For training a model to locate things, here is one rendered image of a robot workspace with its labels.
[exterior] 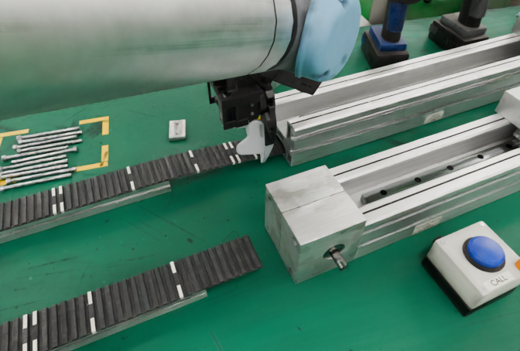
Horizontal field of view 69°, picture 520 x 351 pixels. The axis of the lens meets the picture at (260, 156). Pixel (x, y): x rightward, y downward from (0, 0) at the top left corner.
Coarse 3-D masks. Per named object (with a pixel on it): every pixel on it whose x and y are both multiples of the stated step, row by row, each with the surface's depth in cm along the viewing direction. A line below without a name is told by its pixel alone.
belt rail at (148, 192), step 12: (132, 192) 57; (144, 192) 59; (156, 192) 59; (96, 204) 56; (108, 204) 57; (120, 204) 58; (60, 216) 56; (72, 216) 56; (84, 216) 57; (12, 228) 53; (24, 228) 55; (36, 228) 55; (48, 228) 55; (0, 240) 53
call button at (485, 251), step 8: (472, 240) 46; (480, 240) 46; (488, 240) 46; (472, 248) 45; (480, 248) 45; (488, 248) 45; (496, 248) 45; (472, 256) 45; (480, 256) 44; (488, 256) 44; (496, 256) 44; (504, 256) 44; (488, 264) 44; (496, 264) 44
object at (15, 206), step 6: (18, 198) 55; (6, 204) 55; (12, 204) 55; (18, 204) 54; (6, 210) 54; (12, 210) 54; (18, 210) 54; (6, 216) 53; (12, 216) 53; (18, 216) 53; (6, 222) 52; (12, 222) 53; (18, 222) 52; (6, 228) 52
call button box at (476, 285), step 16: (480, 224) 49; (448, 240) 47; (464, 240) 47; (496, 240) 47; (432, 256) 49; (448, 256) 46; (464, 256) 46; (512, 256) 46; (432, 272) 50; (448, 272) 47; (464, 272) 44; (480, 272) 44; (496, 272) 44; (512, 272) 44; (448, 288) 47; (464, 288) 45; (480, 288) 43; (496, 288) 43; (512, 288) 47; (464, 304) 46; (480, 304) 44
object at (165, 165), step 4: (164, 156) 61; (156, 160) 61; (160, 160) 61; (164, 160) 61; (168, 160) 61; (160, 164) 60; (164, 164) 60; (168, 164) 60; (160, 168) 60; (164, 168) 60; (168, 168) 60; (172, 168) 60; (164, 172) 59; (168, 172) 59; (172, 172) 59; (164, 176) 58; (168, 176) 59; (172, 176) 58; (164, 180) 58; (168, 180) 58
